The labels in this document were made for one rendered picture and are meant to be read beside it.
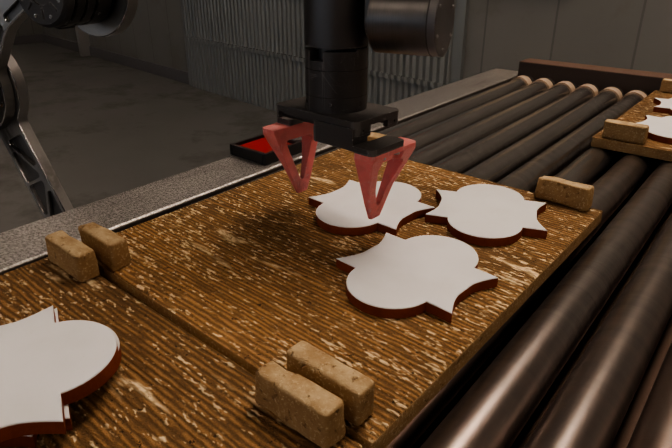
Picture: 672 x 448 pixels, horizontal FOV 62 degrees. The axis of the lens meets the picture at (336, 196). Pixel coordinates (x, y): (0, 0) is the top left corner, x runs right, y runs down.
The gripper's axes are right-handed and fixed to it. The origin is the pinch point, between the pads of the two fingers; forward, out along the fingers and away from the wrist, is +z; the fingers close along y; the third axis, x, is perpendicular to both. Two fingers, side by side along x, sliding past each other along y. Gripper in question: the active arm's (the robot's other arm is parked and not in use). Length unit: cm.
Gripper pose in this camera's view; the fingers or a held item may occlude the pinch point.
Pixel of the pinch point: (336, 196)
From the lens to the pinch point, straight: 55.7
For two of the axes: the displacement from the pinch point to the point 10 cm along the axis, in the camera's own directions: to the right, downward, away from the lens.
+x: -6.6, 2.9, -6.9
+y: -7.5, -2.6, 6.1
